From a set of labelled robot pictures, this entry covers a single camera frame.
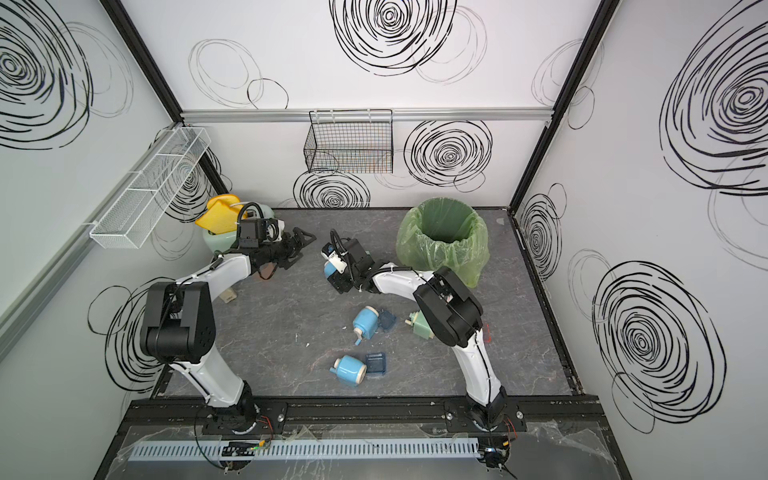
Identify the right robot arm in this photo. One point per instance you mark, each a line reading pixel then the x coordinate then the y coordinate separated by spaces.
pixel 451 310

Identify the bin with green bag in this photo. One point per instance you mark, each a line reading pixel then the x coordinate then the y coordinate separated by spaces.
pixel 444 232

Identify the mint green toaster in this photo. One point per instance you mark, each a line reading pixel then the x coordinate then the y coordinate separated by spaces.
pixel 220 242

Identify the white mesh wall shelf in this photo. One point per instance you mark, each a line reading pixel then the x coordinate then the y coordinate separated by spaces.
pixel 141 204

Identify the grey slotted cable duct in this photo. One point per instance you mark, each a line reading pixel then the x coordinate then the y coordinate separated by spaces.
pixel 333 449

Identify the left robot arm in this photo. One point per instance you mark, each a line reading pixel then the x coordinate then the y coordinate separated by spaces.
pixel 179 327

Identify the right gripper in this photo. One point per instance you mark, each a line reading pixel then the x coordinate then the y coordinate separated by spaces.
pixel 340 283

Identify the blue sharpener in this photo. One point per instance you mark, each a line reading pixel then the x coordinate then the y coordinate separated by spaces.
pixel 365 324
pixel 349 370
pixel 329 270

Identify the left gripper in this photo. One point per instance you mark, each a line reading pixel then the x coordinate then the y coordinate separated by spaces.
pixel 291 248

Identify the clear pink shavings tray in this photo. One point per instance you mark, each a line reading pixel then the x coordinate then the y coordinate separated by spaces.
pixel 487 338

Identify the yellow toy toast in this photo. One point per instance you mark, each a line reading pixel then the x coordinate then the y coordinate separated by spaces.
pixel 221 214

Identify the green cream pencil sharpener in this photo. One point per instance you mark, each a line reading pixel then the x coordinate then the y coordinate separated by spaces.
pixel 419 325

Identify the black wire basket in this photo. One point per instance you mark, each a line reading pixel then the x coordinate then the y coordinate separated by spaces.
pixel 350 141

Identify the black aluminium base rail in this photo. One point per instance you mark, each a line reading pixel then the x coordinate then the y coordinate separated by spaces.
pixel 282 414

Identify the small black-capped bottle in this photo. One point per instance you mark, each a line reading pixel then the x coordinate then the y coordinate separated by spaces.
pixel 228 295

